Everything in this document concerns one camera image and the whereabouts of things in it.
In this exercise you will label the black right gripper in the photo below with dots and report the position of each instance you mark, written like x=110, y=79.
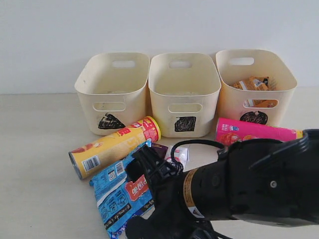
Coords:
x=184, y=204

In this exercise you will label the blue noodle packet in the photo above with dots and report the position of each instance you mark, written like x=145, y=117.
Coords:
x=119, y=199

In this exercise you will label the purple small carton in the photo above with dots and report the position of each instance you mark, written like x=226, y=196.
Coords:
x=161, y=150

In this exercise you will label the white blue milk carton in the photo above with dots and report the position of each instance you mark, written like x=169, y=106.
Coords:
x=181, y=155

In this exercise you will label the orange noodle packet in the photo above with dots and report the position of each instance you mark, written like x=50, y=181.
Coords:
x=254, y=83

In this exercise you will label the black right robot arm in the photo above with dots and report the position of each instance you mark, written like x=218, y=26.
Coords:
x=262, y=181

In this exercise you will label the yellow chips can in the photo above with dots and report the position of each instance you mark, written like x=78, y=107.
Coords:
x=91, y=158

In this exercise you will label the pink Lay's chips can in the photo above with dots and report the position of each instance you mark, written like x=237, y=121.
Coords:
x=229, y=131

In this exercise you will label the cream bin with triangle mark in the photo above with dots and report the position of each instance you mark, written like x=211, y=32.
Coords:
x=112, y=90

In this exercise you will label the cream bin with square mark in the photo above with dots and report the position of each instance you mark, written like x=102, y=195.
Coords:
x=184, y=90

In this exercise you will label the cream bin with circle mark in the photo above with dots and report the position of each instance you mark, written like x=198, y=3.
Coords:
x=239, y=64

